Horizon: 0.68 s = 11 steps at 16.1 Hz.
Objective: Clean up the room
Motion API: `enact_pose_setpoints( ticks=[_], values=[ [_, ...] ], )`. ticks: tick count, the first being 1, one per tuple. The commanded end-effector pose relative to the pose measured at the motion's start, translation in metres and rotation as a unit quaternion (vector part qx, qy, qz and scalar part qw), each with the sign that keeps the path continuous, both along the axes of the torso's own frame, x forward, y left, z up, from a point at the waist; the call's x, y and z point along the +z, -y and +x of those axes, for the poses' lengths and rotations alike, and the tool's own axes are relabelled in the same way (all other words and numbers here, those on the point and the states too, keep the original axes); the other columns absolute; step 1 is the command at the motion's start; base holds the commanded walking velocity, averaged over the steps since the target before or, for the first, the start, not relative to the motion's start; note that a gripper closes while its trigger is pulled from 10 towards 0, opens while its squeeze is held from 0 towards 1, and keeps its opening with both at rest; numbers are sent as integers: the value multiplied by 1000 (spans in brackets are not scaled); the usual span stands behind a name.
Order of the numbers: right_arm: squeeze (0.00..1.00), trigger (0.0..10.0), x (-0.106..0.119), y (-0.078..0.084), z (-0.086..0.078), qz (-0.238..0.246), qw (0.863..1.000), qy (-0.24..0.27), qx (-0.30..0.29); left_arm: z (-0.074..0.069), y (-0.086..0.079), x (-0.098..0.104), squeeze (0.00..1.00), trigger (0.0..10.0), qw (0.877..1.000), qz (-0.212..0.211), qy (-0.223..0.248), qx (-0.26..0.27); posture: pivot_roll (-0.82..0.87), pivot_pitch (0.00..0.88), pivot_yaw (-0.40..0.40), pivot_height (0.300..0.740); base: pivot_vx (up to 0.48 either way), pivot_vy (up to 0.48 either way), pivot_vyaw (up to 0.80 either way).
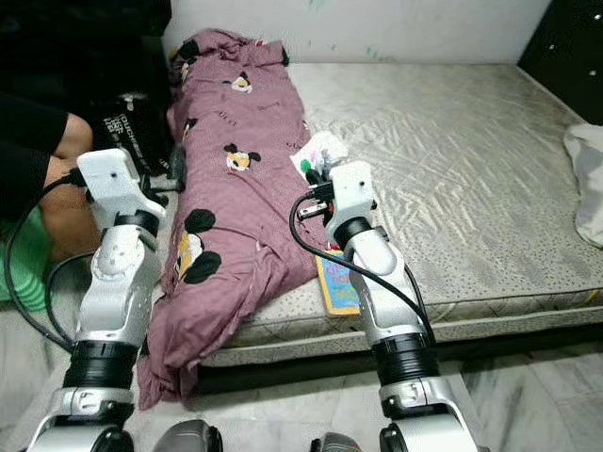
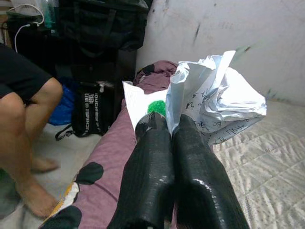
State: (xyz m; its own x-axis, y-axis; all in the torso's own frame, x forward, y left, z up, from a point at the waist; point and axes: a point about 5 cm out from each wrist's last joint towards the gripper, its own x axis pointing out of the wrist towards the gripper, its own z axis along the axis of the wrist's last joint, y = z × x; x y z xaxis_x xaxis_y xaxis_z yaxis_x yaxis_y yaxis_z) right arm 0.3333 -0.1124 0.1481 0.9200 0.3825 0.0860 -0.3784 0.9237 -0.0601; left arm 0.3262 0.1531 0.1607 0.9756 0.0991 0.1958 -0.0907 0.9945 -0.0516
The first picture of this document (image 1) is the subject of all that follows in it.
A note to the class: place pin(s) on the clear plastic wrapper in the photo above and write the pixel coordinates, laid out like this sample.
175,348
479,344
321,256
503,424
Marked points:
327,149

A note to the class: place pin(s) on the colourful children's book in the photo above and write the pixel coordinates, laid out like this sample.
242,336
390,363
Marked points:
339,287

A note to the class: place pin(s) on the white pillow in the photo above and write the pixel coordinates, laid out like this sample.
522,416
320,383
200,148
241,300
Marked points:
586,179

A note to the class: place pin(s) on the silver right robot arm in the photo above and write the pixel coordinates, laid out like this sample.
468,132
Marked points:
391,301

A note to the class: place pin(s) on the black bag with white print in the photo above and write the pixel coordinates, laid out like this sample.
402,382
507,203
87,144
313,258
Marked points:
132,132

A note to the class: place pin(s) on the mauve cartoon mouse blanket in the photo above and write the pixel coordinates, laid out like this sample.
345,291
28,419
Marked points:
245,217

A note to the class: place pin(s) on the person in black shorts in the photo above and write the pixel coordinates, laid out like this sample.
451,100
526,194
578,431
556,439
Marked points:
75,137

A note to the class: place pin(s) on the beige quilted mattress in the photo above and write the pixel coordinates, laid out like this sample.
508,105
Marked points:
452,169

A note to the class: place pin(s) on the green plastic stool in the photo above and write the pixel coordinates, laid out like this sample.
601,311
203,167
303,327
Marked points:
24,273

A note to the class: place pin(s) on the grey robot right leg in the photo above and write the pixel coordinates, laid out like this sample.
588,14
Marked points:
335,443

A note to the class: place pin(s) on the grey robot leg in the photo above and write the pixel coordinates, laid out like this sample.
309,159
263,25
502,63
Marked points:
188,437
335,443

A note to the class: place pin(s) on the grey robot left leg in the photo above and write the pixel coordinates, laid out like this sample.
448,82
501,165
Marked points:
188,437

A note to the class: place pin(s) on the black tufted headboard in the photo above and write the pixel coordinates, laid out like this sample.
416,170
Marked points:
565,42

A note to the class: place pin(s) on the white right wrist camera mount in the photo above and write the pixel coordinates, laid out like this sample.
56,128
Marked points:
353,188

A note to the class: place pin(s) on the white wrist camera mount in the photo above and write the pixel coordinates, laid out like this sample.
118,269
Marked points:
118,179
353,188

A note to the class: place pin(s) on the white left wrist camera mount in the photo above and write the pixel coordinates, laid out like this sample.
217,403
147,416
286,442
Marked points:
118,179

